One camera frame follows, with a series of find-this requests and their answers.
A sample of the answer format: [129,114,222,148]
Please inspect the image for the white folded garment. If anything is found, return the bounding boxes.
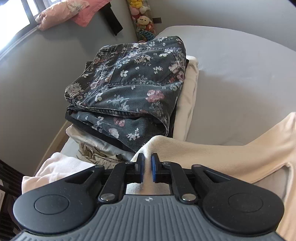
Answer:
[22,152,94,194]

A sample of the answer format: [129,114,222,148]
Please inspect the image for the grey bed sheet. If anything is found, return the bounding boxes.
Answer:
[64,26,295,155]

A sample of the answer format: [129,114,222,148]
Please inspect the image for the floral black jeans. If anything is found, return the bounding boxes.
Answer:
[64,35,188,152]

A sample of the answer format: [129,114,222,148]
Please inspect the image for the pink pillow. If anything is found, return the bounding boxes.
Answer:
[35,0,89,31]

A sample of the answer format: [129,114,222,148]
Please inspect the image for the cream sweater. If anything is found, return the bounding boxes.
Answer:
[126,113,295,240]

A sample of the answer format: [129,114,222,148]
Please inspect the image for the black folded garment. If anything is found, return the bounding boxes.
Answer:
[65,59,190,153]

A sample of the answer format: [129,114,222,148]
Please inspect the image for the folded beige garment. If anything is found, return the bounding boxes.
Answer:
[173,55,199,141]

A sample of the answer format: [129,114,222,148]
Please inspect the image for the plush toy tube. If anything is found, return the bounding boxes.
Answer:
[126,0,156,42]

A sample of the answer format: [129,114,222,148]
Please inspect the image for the brown striped garment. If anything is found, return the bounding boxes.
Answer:
[76,143,125,169]

